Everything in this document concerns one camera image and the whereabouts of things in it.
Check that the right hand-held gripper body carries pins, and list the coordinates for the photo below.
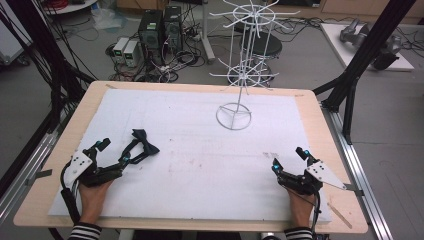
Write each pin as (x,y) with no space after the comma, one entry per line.
(325,175)

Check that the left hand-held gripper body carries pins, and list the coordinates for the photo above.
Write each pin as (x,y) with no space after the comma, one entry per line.
(79,164)

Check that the black bow tie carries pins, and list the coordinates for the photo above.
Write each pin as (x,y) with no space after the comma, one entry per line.
(146,143)

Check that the person's left hand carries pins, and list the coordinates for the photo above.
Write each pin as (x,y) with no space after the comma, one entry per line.
(92,200)

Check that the person's right hand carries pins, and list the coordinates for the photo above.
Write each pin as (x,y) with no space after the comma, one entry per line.
(301,208)

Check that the thin wooden stick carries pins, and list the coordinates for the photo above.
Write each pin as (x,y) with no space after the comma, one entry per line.
(340,215)

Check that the white foam mat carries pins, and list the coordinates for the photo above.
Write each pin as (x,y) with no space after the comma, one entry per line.
(200,166)

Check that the grey bench power supply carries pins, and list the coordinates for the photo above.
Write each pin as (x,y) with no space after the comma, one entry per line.
(131,53)
(119,49)

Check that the white floor board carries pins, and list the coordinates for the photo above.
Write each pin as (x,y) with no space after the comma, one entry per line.
(343,50)

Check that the black round stool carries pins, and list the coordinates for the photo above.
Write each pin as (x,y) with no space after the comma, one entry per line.
(265,44)

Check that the black computer tower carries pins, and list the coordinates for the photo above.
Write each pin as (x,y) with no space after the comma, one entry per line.
(173,26)
(151,31)

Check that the clear plastic bag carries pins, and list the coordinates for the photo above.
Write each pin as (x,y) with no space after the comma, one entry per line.
(106,18)

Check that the round white table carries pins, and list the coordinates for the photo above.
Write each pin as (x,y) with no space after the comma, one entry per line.
(68,5)

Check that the aluminium rail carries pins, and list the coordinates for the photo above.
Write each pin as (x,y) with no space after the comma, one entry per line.
(23,170)
(358,166)

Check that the black frame strut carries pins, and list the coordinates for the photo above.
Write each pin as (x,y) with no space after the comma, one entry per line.
(366,56)
(40,50)

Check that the grey metal post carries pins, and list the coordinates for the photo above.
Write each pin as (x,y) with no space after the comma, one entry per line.
(207,33)

